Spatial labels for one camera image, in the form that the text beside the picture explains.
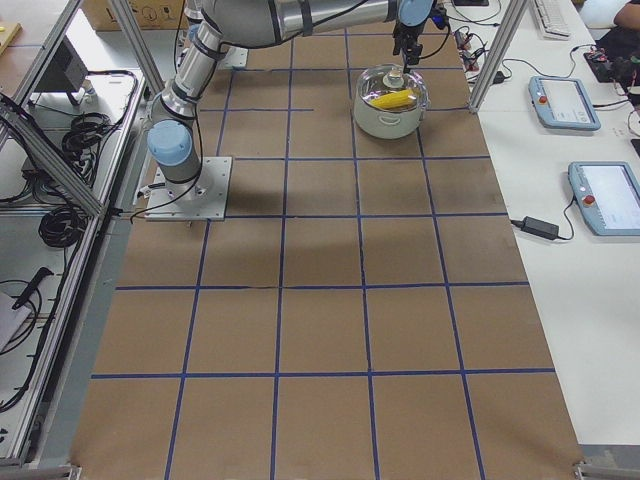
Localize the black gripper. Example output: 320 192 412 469
392 22 423 74

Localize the glass pot lid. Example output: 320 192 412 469
356 64 430 113

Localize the yellow corn cob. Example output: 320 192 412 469
369 89 416 110

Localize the pale green steel pot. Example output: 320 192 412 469
353 64 430 139

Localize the small circuit board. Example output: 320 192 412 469
454 26 488 72

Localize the white keyboard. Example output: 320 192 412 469
530 0 571 40

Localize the upper teach pendant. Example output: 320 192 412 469
528 76 601 131

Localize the teach pendant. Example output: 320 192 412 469
528 76 601 131
568 161 639 236

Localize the black power brick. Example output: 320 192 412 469
520 216 559 240

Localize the lower teach pendant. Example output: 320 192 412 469
568 161 639 236

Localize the cardboard box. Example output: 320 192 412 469
81 0 184 31

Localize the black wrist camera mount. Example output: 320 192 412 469
430 4 450 30

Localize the aluminium frame post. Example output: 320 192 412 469
469 0 528 113

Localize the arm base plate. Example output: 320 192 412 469
144 157 232 221

